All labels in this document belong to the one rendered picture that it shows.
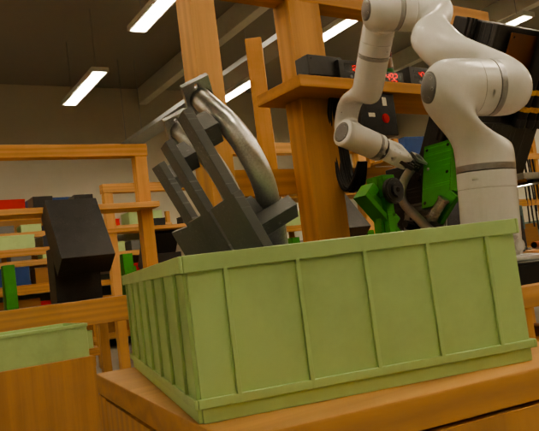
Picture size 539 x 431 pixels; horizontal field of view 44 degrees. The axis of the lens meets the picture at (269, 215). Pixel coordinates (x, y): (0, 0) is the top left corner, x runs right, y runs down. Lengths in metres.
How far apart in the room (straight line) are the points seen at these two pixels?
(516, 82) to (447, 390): 0.86
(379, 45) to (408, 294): 1.22
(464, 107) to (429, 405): 0.79
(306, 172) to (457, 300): 1.50
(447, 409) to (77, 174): 11.51
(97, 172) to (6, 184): 1.54
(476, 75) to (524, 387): 0.77
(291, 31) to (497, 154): 1.13
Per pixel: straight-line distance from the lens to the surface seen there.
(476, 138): 1.41
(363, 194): 1.92
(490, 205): 1.40
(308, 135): 2.26
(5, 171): 11.85
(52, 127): 12.18
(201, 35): 2.14
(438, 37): 1.59
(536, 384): 0.82
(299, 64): 2.29
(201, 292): 0.69
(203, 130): 0.81
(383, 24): 1.73
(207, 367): 0.69
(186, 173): 0.96
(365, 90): 1.96
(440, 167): 2.17
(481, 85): 1.42
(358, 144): 2.01
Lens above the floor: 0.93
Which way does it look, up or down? 5 degrees up
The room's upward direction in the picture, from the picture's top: 7 degrees counter-clockwise
